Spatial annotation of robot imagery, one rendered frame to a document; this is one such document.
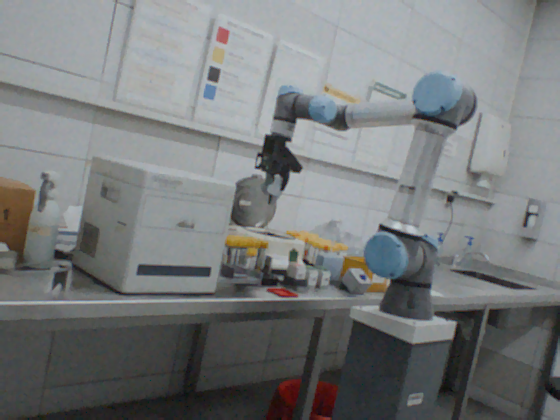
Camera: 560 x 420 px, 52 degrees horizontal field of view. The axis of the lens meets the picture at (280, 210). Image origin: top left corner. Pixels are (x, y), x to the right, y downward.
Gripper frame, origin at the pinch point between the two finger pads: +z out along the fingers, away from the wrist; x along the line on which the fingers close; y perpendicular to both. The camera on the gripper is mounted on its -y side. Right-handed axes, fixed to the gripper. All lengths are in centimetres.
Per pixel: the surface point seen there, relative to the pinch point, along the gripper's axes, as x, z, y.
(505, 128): -39, -66, -228
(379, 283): 11, 23, -51
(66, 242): -30, 23, 49
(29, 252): -10, 22, 67
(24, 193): -20, 9, 67
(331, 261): 1.3, 17.8, -33.4
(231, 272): 10.2, 20.6, 19.9
